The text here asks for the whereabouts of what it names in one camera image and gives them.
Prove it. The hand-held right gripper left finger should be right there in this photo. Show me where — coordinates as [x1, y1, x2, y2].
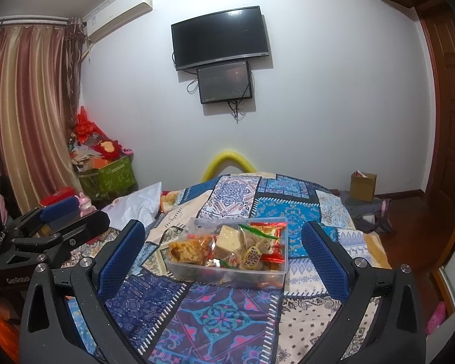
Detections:
[19, 219, 149, 364]

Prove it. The black monitor cable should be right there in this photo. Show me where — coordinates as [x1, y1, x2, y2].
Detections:
[227, 99, 251, 124]

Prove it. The white curtain rail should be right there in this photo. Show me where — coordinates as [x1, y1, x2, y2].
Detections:
[0, 16, 71, 30]

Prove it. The pile of red decorations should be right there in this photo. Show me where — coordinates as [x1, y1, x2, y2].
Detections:
[70, 106, 133, 171]

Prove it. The brown cardboard box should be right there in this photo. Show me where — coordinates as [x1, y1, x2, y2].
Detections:
[350, 170, 378, 202]

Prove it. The yellow foam tube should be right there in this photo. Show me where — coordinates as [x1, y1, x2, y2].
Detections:
[201, 151, 256, 183]

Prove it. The pink slipper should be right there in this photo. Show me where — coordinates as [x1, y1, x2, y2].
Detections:
[426, 301, 448, 334]

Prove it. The orange cloth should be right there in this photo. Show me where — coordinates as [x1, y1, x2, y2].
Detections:
[0, 292, 21, 334]

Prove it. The pink toy figure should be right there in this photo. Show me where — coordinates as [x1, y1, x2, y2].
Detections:
[78, 193, 97, 217]

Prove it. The small black wall monitor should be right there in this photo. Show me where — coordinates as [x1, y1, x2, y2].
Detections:
[196, 60, 254, 105]

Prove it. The brown wooden door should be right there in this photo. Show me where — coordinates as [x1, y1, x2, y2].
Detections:
[417, 0, 455, 274]

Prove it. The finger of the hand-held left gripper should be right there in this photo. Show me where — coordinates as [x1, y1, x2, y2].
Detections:
[8, 195, 80, 236]
[11, 209, 111, 259]

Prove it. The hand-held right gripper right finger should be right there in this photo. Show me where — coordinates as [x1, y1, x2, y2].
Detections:
[300, 220, 427, 364]

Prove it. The red box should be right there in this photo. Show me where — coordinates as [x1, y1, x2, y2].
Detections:
[40, 187, 76, 207]

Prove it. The patchwork blanket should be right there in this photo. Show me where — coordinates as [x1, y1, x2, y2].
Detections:
[61, 172, 393, 364]

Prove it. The white air conditioner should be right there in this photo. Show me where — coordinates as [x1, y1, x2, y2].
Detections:
[83, 0, 153, 42]

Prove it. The grey cloth bag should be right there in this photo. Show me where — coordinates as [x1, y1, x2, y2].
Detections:
[339, 190, 393, 234]

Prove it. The striped pink curtain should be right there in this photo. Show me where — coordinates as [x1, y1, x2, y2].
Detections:
[0, 17, 86, 217]

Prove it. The pile of assorted snacks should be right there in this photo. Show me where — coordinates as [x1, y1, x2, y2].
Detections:
[168, 222, 288, 285]

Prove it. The white pillow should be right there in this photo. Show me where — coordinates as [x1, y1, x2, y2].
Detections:
[100, 182, 163, 230]

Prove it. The clear plastic container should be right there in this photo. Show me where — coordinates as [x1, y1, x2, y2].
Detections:
[164, 216, 289, 287]

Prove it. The green storage basket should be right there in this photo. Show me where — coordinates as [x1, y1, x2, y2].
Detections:
[78, 153, 139, 201]

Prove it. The black wall television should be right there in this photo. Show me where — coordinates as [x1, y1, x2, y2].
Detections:
[170, 5, 271, 72]

